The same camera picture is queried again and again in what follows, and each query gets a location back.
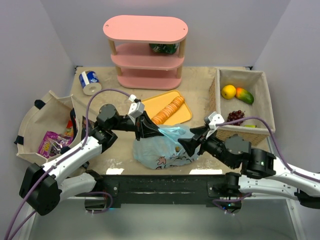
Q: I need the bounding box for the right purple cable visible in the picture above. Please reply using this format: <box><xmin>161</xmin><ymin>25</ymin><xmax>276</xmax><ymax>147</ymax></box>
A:
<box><xmin>214</xmin><ymin>116</ymin><xmax>320</xmax><ymax>182</ymax></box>

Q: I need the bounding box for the red-brown chip bag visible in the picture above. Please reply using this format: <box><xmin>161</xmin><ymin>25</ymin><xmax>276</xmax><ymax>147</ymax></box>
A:
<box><xmin>81</xmin><ymin>116</ymin><xmax>95</xmax><ymax>135</ymax></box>

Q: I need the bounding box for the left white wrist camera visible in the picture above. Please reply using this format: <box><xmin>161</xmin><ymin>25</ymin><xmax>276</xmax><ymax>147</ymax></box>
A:
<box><xmin>128</xmin><ymin>101</ymin><xmax>145</xmax><ymax>122</ymax></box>

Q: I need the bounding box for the green snack packet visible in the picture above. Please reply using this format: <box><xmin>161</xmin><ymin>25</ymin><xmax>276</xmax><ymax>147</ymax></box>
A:
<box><xmin>149</xmin><ymin>43</ymin><xmax>180</xmax><ymax>55</ymax></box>

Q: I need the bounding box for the wicker basket with liner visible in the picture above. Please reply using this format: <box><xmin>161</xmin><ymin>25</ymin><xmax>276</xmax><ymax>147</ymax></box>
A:
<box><xmin>209</xmin><ymin>68</ymin><xmax>276</xmax><ymax>146</ymax></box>

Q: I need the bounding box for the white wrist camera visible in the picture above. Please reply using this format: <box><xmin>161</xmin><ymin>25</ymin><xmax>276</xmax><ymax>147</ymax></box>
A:
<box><xmin>128</xmin><ymin>101</ymin><xmax>145</xmax><ymax>122</ymax></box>
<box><xmin>204</xmin><ymin>111</ymin><xmax>225</xmax><ymax>139</ymax></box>

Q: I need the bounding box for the purple snack packet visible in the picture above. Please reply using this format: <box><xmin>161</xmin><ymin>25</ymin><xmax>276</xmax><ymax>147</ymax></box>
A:
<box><xmin>37</xmin><ymin>131</ymin><xmax>73</xmax><ymax>159</ymax></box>

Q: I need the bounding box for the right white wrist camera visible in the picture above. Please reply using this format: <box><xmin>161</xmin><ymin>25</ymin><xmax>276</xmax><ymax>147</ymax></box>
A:
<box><xmin>204</xmin><ymin>111</ymin><xmax>225</xmax><ymax>139</ymax></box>

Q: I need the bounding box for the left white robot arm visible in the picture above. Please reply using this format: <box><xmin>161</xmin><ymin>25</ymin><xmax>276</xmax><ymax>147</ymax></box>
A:
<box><xmin>19</xmin><ymin>102</ymin><xmax>162</xmax><ymax>216</ymax></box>

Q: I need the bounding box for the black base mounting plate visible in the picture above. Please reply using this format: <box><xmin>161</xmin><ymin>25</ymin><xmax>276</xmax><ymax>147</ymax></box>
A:
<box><xmin>84</xmin><ymin>173</ymin><xmax>249</xmax><ymax>214</ymax></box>

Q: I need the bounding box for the red snack packet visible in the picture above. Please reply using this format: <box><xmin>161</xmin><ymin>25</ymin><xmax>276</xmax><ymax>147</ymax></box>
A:
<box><xmin>63</xmin><ymin>120</ymin><xmax>74</xmax><ymax>137</ymax></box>

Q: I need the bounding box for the purple cable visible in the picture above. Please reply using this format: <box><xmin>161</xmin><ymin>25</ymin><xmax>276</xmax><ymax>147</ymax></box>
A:
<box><xmin>3</xmin><ymin>88</ymin><xmax>136</xmax><ymax>240</ymax></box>
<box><xmin>214</xmin><ymin>116</ymin><xmax>320</xmax><ymax>182</ymax></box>

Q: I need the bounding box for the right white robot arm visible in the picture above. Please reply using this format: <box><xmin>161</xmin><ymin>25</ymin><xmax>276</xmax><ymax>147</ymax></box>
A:
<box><xmin>178</xmin><ymin>126</ymin><xmax>320</xmax><ymax>209</ymax></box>

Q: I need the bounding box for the long baguette bread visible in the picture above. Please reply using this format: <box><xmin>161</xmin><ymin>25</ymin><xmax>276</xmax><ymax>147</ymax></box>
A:
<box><xmin>151</xmin><ymin>96</ymin><xmax>185</xmax><ymax>125</ymax></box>

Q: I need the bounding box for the blue white paper roll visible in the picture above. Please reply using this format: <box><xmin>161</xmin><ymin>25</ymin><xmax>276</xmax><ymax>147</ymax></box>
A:
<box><xmin>78</xmin><ymin>70</ymin><xmax>102</xmax><ymax>96</ymax></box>

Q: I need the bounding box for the yellow plastic tray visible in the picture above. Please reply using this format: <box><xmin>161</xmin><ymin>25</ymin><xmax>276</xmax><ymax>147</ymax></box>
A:
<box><xmin>142</xmin><ymin>90</ymin><xmax>193</xmax><ymax>126</ymax></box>

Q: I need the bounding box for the pink three-tier shelf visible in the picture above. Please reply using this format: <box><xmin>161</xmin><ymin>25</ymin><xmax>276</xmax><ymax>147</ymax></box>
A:
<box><xmin>103</xmin><ymin>15</ymin><xmax>188</xmax><ymax>90</ymax></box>

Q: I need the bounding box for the red green mango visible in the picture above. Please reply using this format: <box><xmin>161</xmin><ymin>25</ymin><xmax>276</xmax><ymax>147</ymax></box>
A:
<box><xmin>235</xmin><ymin>87</ymin><xmax>255</xmax><ymax>105</ymax></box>

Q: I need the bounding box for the light blue plastic bag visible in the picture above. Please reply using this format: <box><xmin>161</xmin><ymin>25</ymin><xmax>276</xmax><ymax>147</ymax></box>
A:
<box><xmin>133</xmin><ymin>124</ymin><xmax>200</xmax><ymax>170</ymax></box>

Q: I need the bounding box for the aluminium frame rail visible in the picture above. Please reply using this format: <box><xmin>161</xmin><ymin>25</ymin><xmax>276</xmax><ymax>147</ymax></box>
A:
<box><xmin>32</xmin><ymin>187</ymin><xmax>296</xmax><ymax>201</ymax></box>

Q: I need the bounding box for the purple grape bunch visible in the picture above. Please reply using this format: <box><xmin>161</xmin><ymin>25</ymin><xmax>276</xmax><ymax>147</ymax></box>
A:
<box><xmin>227</xmin><ymin>110</ymin><xmax>245</xmax><ymax>122</ymax></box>

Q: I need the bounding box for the green fruit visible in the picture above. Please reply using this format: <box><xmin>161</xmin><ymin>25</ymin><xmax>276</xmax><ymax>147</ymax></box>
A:
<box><xmin>244</xmin><ymin>124</ymin><xmax>257</xmax><ymax>128</ymax></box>

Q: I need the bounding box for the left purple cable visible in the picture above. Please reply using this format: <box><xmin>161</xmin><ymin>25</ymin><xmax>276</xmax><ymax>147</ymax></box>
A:
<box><xmin>3</xmin><ymin>88</ymin><xmax>136</xmax><ymax>240</ymax></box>

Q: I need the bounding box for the beige canvas tote bag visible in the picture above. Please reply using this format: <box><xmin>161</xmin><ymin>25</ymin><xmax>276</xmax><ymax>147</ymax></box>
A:
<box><xmin>14</xmin><ymin>91</ymin><xmax>87</xmax><ymax>166</ymax></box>

